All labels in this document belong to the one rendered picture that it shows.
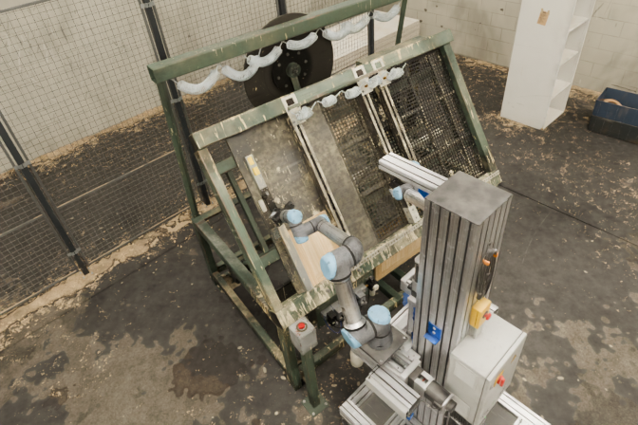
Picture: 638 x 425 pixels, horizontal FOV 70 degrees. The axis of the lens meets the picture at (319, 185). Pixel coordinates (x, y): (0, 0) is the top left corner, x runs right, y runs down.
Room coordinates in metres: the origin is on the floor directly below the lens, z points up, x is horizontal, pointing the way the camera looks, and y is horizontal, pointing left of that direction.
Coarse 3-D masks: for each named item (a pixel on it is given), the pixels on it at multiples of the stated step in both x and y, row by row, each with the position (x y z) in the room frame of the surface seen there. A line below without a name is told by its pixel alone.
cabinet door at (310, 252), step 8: (312, 216) 2.25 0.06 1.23; (320, 232) 2.19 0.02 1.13; (312, 240) 2.14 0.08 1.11; (320, 240) 2.15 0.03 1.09; (328, 240) 2.17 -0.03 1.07; (296, 248) 2.07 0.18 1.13; (304, 248) 2.09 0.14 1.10; (312, 248) 2.10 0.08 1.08; (320, 248) 2.12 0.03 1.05; (328, 248) 2.14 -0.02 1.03; (336, 248) 2.15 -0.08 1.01; (304, 256) 2.05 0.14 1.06; (312, 256) 2.07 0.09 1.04; (320, 256) 2.08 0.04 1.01; (304, 264) 2.02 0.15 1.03; (312, 264) 2.03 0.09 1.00; (312, 272) 2.00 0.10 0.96; (320, 272) 2.01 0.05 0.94; (312, 280) 1.96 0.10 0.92; (320, 280) 1.98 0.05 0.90
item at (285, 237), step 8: (248, 168) 2.32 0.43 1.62; (256, 176) 2.27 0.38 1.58; (256, 184) 2.25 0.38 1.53; (264, 184) 2.26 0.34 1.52; (264, 200) 2.20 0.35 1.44; (280, 232) 2.09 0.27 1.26; (288, 232) 2.10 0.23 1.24; (288, 240) 2.07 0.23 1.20; (288, 248) 2.04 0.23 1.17; (296, 256) 2.02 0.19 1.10; (296, 264) 1.99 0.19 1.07; (296, 272) 1.98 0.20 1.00; (304, 272) 1.97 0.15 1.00; (304, 280) 1.93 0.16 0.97; (304, 288) 1.92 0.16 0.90
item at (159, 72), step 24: (360, 0) 3.52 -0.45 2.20; (384, 0) 3.63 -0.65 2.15; (288, 24) 3.15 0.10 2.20; (312, 24) 3.25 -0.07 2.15; (216, 48) 2.84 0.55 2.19; (240, 48) 2.92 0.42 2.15; (168, 72) 2.65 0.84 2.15; (168, 96) 2.69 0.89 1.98; (168, 120) 2.68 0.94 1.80; (192, 192) 2.80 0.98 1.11; (192, 216) 2.83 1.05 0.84
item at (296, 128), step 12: (288, 96) 2.61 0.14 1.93; (300, 108) 2.59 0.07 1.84; (288, 120) 2.59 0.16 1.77; (300, 120) 2.54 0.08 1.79; (300, 132) 2.53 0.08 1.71; (300, 144) 2.49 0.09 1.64; (312, 156) 2.45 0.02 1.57; (312, 168) 2.40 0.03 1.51; (324, 180) 2.37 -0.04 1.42; (324, 192) 2.32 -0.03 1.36; (324, 204) 2.32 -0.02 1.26; (336, 204) 2.30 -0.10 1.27; (336, 216) 2.24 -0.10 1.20
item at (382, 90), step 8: (384, 72) 3.00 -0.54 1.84; (392, 72) 2.89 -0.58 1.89; (384, 80) 2.96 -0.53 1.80; (376, 88) 2.99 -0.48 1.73; (384, 88) 2.97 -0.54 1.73; (384, 96) 2.92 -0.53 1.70; (384, 104) 2.92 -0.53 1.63; (392, 104) 2.91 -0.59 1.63; (392, 112) 2.87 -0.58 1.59; (392, 120) 2.85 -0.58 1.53; (400, 120) 2.86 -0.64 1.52; (392, 128) 2.85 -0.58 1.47; (400, 128) 2.83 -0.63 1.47; (400, 136) 2.78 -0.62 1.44; (400, 144) 2.78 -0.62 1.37; (408, 144) 2.77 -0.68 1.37; (408, 152) 2.73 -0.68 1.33; (416, 160) 2.71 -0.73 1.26
